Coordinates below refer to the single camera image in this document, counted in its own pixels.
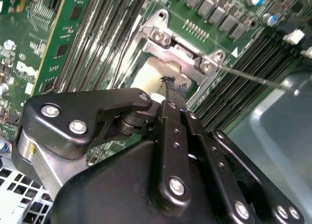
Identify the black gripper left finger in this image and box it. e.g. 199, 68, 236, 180
11, 75, 193, 211

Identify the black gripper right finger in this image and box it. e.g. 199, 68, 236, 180
175, 82, 306, 224

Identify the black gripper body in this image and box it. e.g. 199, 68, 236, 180
48, 135, 277, 224

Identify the silver CPU plate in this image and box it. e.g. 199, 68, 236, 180
133, 57, 193, 100

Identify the metal locking lever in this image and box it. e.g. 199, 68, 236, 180
217, 64, 301, 95

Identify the metal socket cover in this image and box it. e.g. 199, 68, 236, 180
133, 38, 220, 108

